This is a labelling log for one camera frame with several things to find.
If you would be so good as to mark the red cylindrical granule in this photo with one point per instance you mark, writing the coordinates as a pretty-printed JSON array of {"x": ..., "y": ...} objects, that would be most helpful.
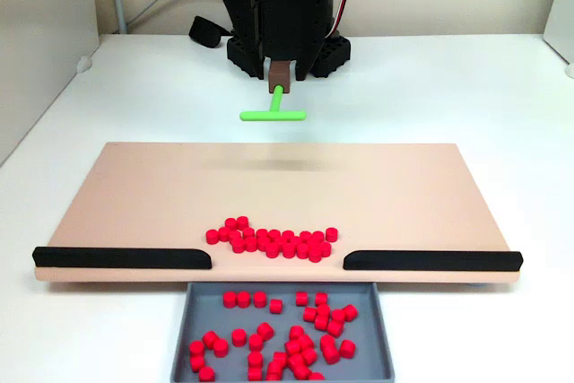
[
  {"x": 296, "y": 332},
  {"x": 274, "y": 367},
  {"x": 212, "y": 235},
  {"x": 235, "y": 236},
  {"x": 309, "y": 356},
  {"x": 324, "y": 248},
  {"x": 331, "y": 355},
  {"x": 289, "y": 250},
  {"x": 262, "y": 244},
  {"x": 306, "y": 342},
  {"x": 248, "y": 233},
  {"x": 328, "y": 342},
  {"x": 314, "y": 246},
  {"x": 280, "y": 358},
  {"x": 254, "y": 373},
  {"x": 335, "y": 328},
  {"x": 262, "y": 235},
  {"x": 347, "y": 348},
  {"x": 242, "y": 222},
  {"x": 331, "y": 234},
  {"x": 243, "y": 299},
  {"x": 251, "y": 244},
  {"x": 301, "y": 371},
  {"x": 230, "y": 223},
  {"x": 301, "y": 298},
  {"x": 209, "y": 338},
  {"x": 350, "y": 312},
  {"x": 287, "y": 236},
  {"x": 310, "y": 313},
  {"x": 220, "y": 347},
  {"x": 320, "y": 298},
  {"x": 317, "y": 236},
  {"x": 265, "y": 330},
  {"x": 206, "y": 374},
  {"x": 305, "y": 236},
  {"x": 255, "y": 359},
  {"x": 337, "y": 315},
  {"x": 196, "y": 348},
  {"x": 302, "y": 250},
  {"x": 259, "y": 298},
  {"x": 274, "y": 235},
  {"x": 323, "y": 310},
  {"x": 293, "y": 347},
  {"x": 223, "y": 234},
  {"x": 321, "y": 322},
  {"x": 296, "y": 361},
  {"x": 272, "y": 376},
  {"x": 197, "y": 362},
  {"x": 316, "y": 376},
  {"x": 238, "y": 337},
  {"x": 315, "y": 255},
  {"x": 272, "y": 249},
  {"x": 238, "y": 246},
  {"x": 229, "y": 299},
  {"x": 275, "y": 306},
  {"x": 255, "y": 342}
]

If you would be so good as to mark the peach rectangular board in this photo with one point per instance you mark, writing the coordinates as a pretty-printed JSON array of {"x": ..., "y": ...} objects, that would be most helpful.
[{"x": 134, "y": 185}]

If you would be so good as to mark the grey rectangular tray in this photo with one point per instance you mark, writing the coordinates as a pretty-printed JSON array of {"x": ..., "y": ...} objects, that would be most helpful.
[{"x": 206, "y": 311}]

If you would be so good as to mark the small white bracket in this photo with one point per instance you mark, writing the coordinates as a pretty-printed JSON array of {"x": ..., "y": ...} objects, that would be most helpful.
[
  {"x": 570, "y": 70},
  {"x": 83, "y": 64}
]

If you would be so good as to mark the black rail strip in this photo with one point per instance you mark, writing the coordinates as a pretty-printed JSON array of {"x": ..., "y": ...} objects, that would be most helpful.
[
  {"x": 116, "y": 258},
  {"x": 430, "y": 261}
]

